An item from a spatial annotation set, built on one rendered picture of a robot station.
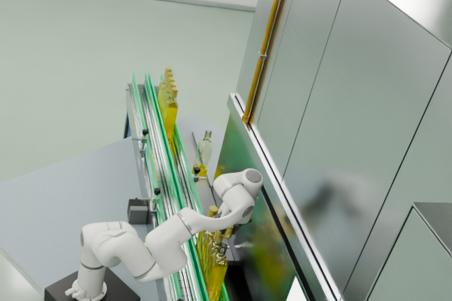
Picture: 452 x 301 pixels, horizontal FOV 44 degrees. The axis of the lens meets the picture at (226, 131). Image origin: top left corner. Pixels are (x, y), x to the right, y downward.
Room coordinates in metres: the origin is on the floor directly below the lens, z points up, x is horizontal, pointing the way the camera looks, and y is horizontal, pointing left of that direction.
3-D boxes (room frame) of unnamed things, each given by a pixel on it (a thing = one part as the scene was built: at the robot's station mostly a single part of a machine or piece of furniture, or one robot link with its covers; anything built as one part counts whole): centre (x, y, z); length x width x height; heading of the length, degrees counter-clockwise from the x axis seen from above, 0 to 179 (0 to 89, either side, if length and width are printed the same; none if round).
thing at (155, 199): (1.88, 0.24, 0.94); 0.07 x 0.04 x 0.13; 111
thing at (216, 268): (1.50, -0.09, 0.99); 0.06 x 0.06 x 0.21; 20
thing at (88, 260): (1.46, 0.34, 1.05); 0.13 x 0.10 x 0.16; 119
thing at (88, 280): (1.44, 0.36, 0.89); 0.16 x 0.13 x 0.15; 143
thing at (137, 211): (1.97, 0.30, 0.79); 0.08 x 0.08 x 0.08; 21
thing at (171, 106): (2.53, 0.30, 1.02); 0.06 x 0.06 x 0.28; 21
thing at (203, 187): (2.15, 0.05, 0.84); 0.95 x 0.09 x 0.11; 21
